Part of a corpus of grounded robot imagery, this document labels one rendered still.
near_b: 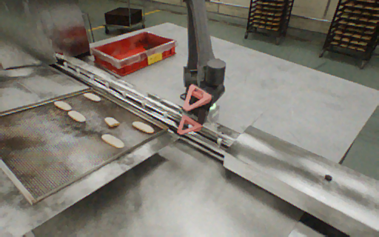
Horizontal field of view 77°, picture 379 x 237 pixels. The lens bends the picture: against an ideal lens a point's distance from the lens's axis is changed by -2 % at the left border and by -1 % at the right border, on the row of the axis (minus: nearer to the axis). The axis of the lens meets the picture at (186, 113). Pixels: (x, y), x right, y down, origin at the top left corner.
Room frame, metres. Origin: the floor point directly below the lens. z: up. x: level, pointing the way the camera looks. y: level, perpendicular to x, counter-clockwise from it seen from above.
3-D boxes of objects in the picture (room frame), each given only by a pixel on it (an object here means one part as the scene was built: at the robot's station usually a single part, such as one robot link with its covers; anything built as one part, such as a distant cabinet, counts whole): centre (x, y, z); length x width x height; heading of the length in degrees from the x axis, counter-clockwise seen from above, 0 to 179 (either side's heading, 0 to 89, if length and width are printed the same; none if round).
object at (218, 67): (0.70, -0.09, 1.14); 0.12 x 0.09 x 0.11; 8
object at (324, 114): (1.43, -0.11, 0.41); 1.80 x 0.94 x 0.82; 44
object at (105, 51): (1.55, 0.34, 0.88); 0.49 x 0.34 x 0.10; 138
